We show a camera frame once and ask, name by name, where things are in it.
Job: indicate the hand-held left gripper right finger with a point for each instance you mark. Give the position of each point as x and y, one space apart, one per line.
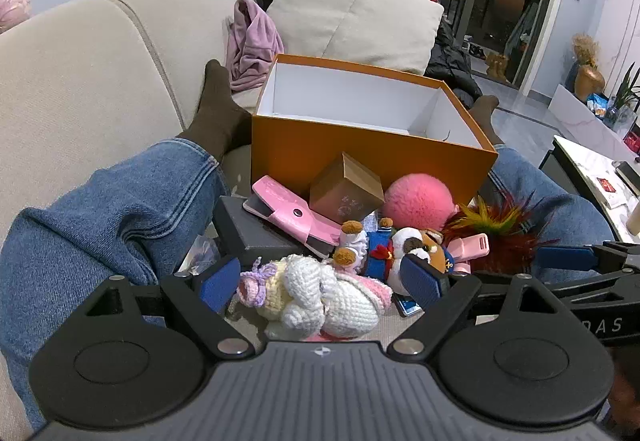
422 283

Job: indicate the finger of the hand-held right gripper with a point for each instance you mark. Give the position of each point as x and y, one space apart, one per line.
575 293
565 257

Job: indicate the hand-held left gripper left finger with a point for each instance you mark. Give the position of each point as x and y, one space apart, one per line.
220 282

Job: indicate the pink fluffy ball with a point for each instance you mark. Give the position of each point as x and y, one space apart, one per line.
417 201

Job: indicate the pink phone case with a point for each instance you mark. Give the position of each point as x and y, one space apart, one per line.
290 213

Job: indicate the orange cardboard box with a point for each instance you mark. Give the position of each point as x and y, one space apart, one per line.
350 156

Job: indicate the blue printed card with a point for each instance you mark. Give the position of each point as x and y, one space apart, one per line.
409 306

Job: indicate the clear plastic bag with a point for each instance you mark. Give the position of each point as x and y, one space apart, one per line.
200 251

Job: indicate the plush dog toy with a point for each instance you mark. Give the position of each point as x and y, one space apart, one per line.
400 246

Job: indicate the pink plastic toy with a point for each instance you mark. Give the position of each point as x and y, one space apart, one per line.
467 246

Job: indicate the dark grey box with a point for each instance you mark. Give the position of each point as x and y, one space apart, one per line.
250 231

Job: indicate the person's right leg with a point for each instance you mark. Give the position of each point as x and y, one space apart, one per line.
540 191

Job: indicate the person's leg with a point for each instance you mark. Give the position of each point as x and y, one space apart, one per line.
540 191
100 231

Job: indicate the red yellow feather toy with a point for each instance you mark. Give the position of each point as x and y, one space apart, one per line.
500 226

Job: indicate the red card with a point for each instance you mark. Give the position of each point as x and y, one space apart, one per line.
605 183

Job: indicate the white coffee table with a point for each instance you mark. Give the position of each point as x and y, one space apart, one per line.
590 171

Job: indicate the white crocheted doll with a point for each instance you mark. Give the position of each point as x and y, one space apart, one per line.
310 296

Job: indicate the small brown cardboard box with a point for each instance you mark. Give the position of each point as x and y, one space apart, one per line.
345 193

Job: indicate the white low cabinet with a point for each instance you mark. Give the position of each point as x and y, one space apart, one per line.
585 128

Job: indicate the person's left leg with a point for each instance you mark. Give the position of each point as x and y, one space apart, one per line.
100 231

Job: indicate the blue snack bag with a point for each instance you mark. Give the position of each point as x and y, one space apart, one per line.
597 103

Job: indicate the person's right brown sock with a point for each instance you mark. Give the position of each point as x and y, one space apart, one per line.
485 116

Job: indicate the person's brown sock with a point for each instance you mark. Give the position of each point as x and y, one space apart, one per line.
215 111
485 116

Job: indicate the person's left brown sock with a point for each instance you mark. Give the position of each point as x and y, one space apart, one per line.
215 111

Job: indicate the gold vase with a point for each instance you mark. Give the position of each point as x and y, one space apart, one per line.
589 81

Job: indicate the green potted plant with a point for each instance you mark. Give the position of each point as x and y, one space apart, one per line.
627 88

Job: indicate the brown boots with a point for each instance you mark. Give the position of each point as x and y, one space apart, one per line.
497 66

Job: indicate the dried flower bunch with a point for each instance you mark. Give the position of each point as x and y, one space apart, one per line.
585 48

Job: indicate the black puffer jacket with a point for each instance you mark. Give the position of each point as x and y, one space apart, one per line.
450 66

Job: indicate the pink garment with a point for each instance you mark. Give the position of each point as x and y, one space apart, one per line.
255 46

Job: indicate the beige sofa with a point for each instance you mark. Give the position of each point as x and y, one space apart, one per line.
100 71

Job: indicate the beige cushion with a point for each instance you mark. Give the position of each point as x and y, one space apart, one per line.
350 11

